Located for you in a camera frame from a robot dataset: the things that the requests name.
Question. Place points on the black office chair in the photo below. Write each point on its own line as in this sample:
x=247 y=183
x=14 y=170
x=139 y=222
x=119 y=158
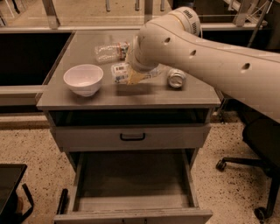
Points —
x=262 y=135

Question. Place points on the black side drawer handle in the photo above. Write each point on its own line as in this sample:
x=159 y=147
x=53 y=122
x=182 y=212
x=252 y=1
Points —
x=62 y=201

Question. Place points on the metal stand with pole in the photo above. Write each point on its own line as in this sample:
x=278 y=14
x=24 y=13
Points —
x=265 y=10

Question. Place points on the grey drawer cabinet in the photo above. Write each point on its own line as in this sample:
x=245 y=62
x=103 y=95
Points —
x=151 y=102

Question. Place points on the closed grey drawer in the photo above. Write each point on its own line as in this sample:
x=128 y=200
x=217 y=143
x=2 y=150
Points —
x=107 y=138

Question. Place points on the black stool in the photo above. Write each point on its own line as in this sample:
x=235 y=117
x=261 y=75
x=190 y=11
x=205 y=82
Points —
x=10 y=176

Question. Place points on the white ceramic bowl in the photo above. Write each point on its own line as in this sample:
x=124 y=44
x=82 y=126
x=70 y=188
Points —
x=84 y=80

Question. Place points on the open grey middle drawer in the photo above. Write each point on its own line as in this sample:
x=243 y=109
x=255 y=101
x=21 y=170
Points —
x=133 y=187

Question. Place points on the clear plastic water bottle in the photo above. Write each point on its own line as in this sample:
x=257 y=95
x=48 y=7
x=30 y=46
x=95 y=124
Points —
x=112 y=52

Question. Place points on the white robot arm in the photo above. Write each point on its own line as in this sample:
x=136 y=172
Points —
x=250 y=76

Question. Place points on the crushed silver can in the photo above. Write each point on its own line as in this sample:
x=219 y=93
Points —
x=176 y=78

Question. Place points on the blue labelled plastic bottle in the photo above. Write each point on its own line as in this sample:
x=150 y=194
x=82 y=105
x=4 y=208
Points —
x=119 y=73

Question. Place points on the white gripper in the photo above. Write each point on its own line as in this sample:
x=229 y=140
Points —
x=136 y=66

